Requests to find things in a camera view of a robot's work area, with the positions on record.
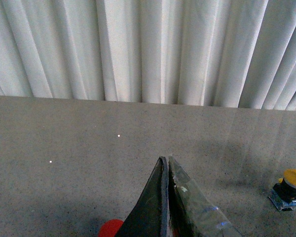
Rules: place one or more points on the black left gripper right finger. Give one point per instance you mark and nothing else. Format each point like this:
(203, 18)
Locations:
(191, 213)

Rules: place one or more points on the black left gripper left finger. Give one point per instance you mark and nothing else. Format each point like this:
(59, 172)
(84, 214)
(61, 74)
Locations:
(149, 217)

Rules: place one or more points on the red push button switch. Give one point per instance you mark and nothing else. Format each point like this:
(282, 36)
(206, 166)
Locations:
(110, 228)

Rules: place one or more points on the yellow push button switch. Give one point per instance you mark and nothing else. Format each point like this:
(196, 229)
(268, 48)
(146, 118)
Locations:
(283, 193)

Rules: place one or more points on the white pleated curtain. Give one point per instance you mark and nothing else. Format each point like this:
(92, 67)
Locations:
(224, 53)

